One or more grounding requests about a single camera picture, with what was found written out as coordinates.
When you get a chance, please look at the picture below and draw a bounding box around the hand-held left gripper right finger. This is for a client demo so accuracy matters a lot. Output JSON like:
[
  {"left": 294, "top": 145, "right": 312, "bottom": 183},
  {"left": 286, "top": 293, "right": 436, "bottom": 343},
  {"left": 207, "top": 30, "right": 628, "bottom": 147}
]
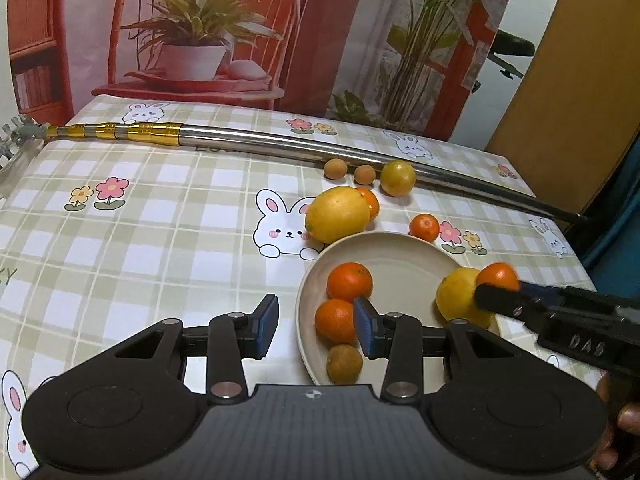
[{"left": 353, "top": 296, "right": 533, "bottom": 404}]

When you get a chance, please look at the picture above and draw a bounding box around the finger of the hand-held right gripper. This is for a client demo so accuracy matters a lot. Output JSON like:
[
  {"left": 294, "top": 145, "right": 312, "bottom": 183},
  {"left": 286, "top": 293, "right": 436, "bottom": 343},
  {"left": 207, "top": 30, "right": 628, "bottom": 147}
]
[
  {"left": 473, "top": 282, "right": 568, "bottom": 335},
  {"left": 519, "top": 281, "right": 640, "bottom": 312}
]

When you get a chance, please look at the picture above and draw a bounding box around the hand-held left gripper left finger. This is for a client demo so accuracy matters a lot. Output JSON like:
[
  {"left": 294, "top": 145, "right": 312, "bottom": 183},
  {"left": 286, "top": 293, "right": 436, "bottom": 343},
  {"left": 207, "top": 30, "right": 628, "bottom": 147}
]
[{"left": 82, "top": 294, "right": 280, "bottom": 406}]

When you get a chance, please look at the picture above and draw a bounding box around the small orange mandarin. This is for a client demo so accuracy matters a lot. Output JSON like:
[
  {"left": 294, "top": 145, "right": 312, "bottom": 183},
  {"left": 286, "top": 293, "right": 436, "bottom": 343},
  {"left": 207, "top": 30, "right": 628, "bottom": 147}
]
[
  {"left": 409, "top": 213, "right": 441, "bottom": 242},
  {"left": 356, "top": 187, "right": 381, "bottom": 221},
  {"left": 475, "top": 261, "right": 521, "bottom": 294},
  {"left": 326, "top": 262, "right": 375, "bottom": 304},
  {"left": 314, "top": 298, "right": 361, "bottom": 345}
]

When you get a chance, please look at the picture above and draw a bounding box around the brownish green round fruit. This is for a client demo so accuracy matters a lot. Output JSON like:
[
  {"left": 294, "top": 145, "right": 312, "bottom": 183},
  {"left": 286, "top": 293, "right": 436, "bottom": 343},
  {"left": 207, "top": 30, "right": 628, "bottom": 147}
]
[{"left": 326, "top": 343, "right": 364, "bottom": 384}]

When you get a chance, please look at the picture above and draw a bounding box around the yellow lemon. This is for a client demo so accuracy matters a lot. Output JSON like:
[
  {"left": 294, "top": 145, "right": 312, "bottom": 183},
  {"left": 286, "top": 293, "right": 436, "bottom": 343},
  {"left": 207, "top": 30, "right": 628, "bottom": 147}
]
[
  {"left": 304, "top": 186, "right": 372, "bottom": 245},
  {"left": 435, "top": 267, "right": 497, "bottom": 330}
]

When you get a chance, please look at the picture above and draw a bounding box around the beige round plate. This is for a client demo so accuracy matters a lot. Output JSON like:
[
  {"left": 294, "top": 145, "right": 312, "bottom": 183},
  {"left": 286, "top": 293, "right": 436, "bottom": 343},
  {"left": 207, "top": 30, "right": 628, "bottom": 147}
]
[{"left": 294, "top": 231, "right": 502, "bottom": 387}]

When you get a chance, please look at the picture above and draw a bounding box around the person's right hand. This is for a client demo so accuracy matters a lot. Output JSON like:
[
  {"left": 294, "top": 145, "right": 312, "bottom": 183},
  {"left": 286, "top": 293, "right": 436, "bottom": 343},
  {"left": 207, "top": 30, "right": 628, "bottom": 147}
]
[{"left": 592, "top": 373, "right": 640, "bottom": 473}]

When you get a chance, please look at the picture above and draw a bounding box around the teal cloth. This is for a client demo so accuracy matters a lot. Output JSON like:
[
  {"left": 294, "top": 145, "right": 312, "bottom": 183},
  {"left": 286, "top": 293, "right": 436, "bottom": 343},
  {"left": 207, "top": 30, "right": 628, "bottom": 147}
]
[{"left": 580, "top": 125, "right": 640, "bottom": 291}]

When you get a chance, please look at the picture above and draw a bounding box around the checked bunny print tablecloth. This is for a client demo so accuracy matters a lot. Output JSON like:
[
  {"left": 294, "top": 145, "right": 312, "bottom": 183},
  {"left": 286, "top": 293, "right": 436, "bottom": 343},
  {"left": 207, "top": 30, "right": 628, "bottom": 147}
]
[{"left": 0, "top": 94, "right": 601, "bottom": 480}]

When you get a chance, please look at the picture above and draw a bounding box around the yellow green round fruit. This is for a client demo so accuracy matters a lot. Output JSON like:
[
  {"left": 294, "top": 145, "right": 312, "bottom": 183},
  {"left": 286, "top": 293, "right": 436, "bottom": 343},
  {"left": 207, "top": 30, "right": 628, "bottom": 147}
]
[{"left": 380, "top": 159, "right": 418, "bottom": 199}]

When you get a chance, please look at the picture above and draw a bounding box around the telescopic metal pole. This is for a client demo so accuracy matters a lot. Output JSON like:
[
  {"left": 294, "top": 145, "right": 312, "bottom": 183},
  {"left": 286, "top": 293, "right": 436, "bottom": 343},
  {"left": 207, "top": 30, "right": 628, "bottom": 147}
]
[{"left": 0, "top": 114, "right": 588, "bottom": 221}]

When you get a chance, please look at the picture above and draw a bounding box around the wooden board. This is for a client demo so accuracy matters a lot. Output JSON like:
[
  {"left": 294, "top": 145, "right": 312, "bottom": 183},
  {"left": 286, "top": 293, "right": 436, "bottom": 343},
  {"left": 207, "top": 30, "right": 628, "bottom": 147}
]
[{"left": 484, "top": 0, "right": 640, "bottom": 222}]

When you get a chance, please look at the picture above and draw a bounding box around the black exercise bike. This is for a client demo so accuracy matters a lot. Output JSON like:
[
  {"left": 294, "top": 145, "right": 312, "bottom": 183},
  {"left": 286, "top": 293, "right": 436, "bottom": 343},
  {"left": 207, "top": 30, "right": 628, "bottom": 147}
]
[{"left": 470, "top": 29, "right": 537, "bottom": 97}]

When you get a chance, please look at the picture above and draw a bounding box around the clear plastic holder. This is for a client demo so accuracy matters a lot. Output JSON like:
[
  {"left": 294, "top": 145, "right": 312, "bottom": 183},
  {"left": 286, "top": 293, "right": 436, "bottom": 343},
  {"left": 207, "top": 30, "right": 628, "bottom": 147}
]
[{"left": 0, "top": 136, "right": 49, "bottom": 202}]

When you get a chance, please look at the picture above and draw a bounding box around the printed room scene backdrop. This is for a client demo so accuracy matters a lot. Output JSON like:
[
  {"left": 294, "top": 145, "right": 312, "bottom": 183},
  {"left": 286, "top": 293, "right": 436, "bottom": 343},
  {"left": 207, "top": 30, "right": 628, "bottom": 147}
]
[{"left": 7, "top": 0, "right": 523, "bottom": 143}]

